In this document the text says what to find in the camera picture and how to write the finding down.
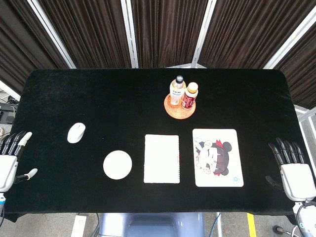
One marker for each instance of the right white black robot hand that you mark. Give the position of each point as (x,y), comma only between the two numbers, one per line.
(296,180)

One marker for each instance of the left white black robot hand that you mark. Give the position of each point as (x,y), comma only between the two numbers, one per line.
(7,170)

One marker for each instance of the white computer mouse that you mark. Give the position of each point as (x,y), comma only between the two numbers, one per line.
(76,133)

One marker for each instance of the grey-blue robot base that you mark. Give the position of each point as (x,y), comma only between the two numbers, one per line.
(148,224)

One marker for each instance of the cartoon girl mouse pad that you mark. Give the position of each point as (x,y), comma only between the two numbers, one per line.
(217,158)

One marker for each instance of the black caster wheel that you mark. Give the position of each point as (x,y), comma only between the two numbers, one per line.
(277,229)

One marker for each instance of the black equipment box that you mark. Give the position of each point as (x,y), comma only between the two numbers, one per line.
(7,116)

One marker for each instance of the white power strip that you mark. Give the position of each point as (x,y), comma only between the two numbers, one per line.
(79,225)

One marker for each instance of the dark brown pleated curtain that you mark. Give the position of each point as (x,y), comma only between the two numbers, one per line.
(303,74)
(91,32)
(168,32)
(247,32)
(19,37)

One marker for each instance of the black velvet tablecloth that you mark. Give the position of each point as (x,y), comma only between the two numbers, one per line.
(98,98)

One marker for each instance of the red label bottle yellow cap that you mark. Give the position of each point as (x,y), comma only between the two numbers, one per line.
(189,98)

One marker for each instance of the orange woven round coaster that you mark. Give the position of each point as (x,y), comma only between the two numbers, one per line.
(179,113)

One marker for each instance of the beige spiral notebook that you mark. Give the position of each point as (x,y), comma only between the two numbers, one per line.
(161,159)

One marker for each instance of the clear bottle black cap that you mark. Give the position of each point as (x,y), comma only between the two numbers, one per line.
(177,92)

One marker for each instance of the white metal frame post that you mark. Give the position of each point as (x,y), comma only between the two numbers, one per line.
(291,42)
(302,109)
(130,37)
(53,37)
(204,32)
(10,91)

